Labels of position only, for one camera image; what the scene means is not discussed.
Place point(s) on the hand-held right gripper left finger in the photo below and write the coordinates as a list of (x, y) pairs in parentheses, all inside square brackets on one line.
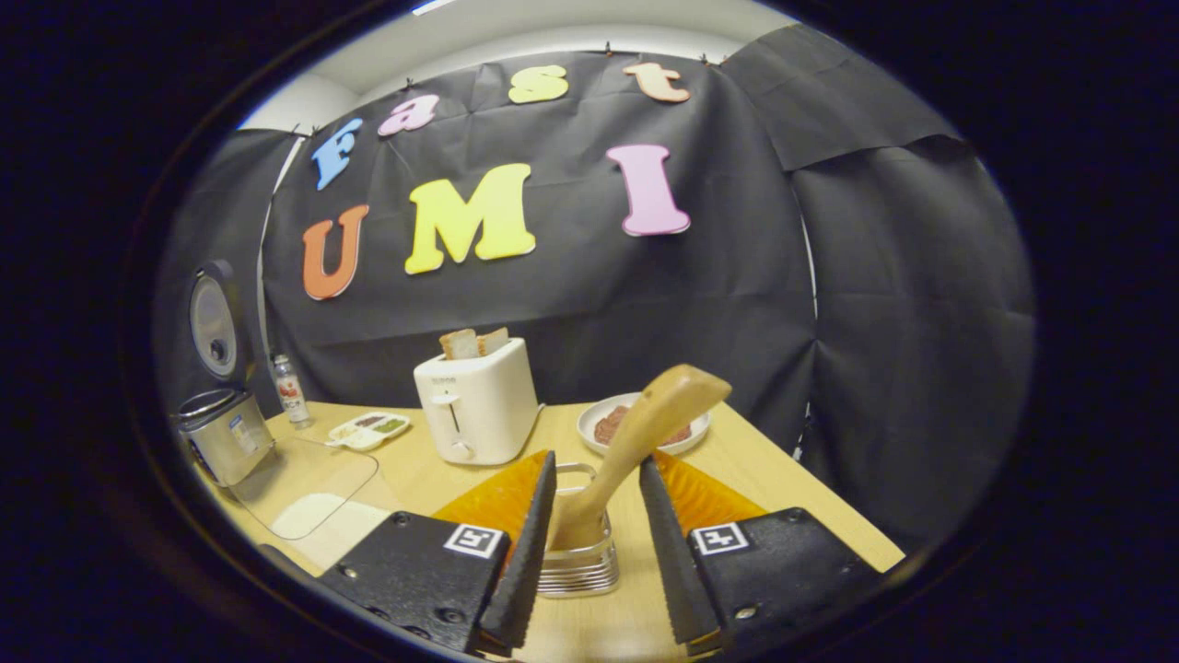
[(530, 552)]

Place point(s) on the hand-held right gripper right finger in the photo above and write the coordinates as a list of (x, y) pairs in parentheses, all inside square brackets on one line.
[(668, 552)]

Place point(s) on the wooden spoon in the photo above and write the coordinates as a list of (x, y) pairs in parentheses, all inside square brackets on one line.
[(645, 424)]

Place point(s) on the clear container of rice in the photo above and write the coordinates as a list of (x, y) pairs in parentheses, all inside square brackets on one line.
[(322, 525)]

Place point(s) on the silver black rice cooker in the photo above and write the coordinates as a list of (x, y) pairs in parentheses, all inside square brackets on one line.
[(226, 437)]

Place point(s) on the red meat piece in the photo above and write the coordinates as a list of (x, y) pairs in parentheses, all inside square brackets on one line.
[(679, 435), (612, 425)]

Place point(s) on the white round plate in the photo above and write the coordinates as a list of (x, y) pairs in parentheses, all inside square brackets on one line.
[(594, 425)]

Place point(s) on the white toaster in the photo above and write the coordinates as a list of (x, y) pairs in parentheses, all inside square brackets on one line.
[(479, 405)]

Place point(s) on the white divided condiment dish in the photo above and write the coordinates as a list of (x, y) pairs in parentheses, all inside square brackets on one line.
[(368, 430)]

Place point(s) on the toasted bread slice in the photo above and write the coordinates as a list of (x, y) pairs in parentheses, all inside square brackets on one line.
[(493, 340), (459, 344)]

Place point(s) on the small clear bottle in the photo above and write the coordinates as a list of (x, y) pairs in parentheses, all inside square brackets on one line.
[(291, 396)]

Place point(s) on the large ceiling light panel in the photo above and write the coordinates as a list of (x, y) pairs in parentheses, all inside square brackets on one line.
[(431, 5)]

